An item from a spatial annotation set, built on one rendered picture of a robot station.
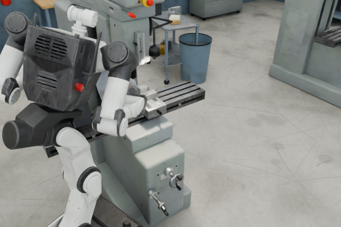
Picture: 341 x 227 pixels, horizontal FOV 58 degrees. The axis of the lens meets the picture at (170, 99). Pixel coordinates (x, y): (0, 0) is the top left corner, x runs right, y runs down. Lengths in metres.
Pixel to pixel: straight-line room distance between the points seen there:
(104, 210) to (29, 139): 0.90
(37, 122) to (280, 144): 2.79
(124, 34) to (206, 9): 5.36
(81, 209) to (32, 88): 0.75
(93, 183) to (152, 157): 0.60
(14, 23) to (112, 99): 0.49
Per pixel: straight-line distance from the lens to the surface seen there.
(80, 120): 2.08
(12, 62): 1.41
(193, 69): 4.36
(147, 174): 2.08
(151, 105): 2.12
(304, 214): 2.98
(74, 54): 1.16
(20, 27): 1.38
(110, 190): 2.69
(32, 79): 1.27
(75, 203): 1.77
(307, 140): 3.76
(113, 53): 1.21
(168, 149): 2.17
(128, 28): 1.89
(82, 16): 1.34
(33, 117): 1.33
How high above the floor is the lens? 2.19
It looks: 32 degrees down
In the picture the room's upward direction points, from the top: straight up
